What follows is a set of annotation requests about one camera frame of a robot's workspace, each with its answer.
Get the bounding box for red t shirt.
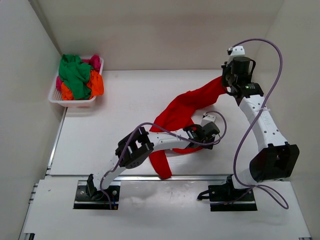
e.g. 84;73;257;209
149;76;226;180

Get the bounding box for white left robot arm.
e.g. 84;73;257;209
85;120;220;199

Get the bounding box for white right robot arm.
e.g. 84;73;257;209
222;56;300;190

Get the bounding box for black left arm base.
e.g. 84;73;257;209
73;180;121;211

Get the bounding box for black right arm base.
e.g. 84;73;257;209
197;184;258;212

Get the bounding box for orange t shirt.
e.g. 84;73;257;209
61;70;104;101

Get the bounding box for pink t shirt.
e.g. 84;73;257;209
55;54;102;92

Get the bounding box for green t shirt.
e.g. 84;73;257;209
58;54;93;100

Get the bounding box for white plastic basket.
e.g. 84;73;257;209
48;54;105;108

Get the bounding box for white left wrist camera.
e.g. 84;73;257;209
200;113;216;127

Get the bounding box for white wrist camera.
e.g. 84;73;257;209
227;45;246;57
200;113;216;127

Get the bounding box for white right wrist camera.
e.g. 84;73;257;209
227;45;246;57

